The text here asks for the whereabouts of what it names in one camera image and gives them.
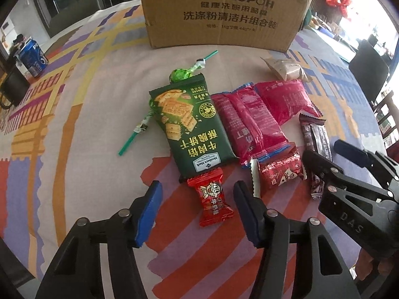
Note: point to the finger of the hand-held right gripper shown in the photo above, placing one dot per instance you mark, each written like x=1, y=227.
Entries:
x=352, y=152
x=321, y=165

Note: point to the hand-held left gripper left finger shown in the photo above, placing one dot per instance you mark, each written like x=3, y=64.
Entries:
x=149, y=215

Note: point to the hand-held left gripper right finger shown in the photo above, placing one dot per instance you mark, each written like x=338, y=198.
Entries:
x=246, y=216

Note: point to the dark brown snack bar wrapper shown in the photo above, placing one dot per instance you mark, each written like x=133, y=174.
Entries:
x=319, y=140

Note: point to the small red candy packet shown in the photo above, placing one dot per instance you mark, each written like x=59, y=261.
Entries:
x=212, y=199

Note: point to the red snack packet serrated ends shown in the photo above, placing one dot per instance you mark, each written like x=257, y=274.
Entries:
x=279, y=169

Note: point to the large red snack packet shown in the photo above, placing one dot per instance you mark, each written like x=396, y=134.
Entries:
x=258, y=118
x=230, y=121
x=286, y=99

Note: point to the green lollipop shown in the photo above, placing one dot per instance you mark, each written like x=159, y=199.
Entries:
x=137, y=130
x=180, y=75

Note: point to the green cracker packet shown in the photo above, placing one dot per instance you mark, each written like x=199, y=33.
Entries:
x=187, y=124

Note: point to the beige snack packet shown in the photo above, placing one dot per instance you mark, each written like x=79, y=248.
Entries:
x=286, y=68

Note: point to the brown cardboard box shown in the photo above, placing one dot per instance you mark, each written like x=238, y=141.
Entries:
x=218, y=21

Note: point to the brown wooden chair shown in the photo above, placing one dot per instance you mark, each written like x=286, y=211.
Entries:
x=386, y=112

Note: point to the dark upholstered chair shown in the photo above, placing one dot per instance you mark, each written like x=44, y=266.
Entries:
x=367, y=68

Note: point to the colourful patterned tablecloth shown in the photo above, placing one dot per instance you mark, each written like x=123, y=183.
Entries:
x=93, y=99

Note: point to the red ribbon bow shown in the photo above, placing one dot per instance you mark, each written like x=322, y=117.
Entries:
x=338, y=1

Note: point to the black mug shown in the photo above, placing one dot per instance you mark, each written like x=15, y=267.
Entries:
x=14, y=85

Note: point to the blue drink can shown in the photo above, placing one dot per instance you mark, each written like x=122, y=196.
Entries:
x=31, y=57

